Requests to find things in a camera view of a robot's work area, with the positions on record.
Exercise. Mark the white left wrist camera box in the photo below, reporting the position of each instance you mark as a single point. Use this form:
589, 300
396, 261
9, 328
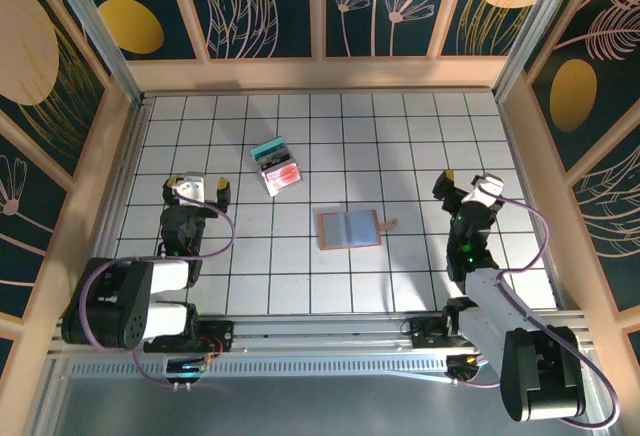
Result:
190, 186

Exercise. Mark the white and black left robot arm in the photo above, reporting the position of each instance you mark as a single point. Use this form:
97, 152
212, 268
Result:
167, 276

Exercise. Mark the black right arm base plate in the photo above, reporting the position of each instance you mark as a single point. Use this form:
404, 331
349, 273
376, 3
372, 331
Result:
425, 331

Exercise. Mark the tan leather card holder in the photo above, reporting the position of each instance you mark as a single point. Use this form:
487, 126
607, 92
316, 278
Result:
350, 230

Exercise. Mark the aluminium corner post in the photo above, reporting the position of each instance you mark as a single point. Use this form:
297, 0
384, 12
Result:
96, 31
535, 31

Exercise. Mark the small controller board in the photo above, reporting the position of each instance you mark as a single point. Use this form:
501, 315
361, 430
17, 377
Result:
187, 367
470, 363

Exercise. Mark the clear acrylic card box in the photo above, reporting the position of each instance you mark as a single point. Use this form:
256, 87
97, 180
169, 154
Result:
272, 192

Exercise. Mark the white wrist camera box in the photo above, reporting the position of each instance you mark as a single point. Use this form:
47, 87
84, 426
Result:
482, 188
190, 186

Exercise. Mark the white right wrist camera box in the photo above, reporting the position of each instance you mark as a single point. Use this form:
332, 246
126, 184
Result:
482, 188

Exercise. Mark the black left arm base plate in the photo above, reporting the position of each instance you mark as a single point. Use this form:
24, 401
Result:
220, 331

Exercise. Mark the black card stack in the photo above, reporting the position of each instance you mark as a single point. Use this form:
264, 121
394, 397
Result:
275, 160

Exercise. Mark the white card with red circle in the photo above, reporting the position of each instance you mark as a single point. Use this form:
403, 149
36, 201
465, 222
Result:
285, 178

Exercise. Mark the aluminium side rail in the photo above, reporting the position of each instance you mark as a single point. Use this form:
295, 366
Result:
128, 156

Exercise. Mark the aluminium mounting rail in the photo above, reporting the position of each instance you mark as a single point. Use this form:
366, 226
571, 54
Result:
320, 328

